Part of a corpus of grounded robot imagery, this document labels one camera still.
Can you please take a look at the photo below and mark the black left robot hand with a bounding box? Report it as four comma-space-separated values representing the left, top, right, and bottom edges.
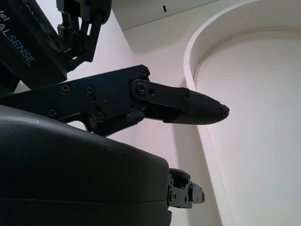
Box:
55, 0, 114, 72

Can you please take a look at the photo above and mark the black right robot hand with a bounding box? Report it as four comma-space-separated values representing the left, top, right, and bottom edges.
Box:
0, 64, 231, 226

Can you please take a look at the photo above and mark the black RealSense box lid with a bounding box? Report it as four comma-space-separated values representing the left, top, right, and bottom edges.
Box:
0, 0, 68, 88

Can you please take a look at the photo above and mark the white round tray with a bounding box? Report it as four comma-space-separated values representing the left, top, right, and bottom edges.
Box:
182, 0, 301, 226

